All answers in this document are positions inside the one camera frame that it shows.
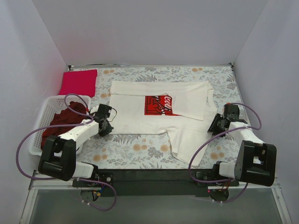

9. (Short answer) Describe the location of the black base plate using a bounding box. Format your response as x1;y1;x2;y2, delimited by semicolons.
72;169;240;198

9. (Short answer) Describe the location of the aluminium frame rail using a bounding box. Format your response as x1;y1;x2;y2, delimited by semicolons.
29;179;78;190

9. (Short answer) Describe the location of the dark red t shirt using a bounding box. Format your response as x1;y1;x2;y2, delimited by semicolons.
41;101;87;150

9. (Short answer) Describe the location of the white plastic basket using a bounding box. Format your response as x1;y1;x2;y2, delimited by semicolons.
28;95;91;156

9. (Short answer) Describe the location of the white t shirt red print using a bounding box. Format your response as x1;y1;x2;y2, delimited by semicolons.
109;81;217;166

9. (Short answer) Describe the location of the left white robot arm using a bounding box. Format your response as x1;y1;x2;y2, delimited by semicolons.
38;104;113;187

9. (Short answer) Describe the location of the folded pink t shirt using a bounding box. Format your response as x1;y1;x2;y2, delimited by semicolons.
58;70;97;98

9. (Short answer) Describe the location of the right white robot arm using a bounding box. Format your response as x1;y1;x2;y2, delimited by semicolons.
208;104;277;187

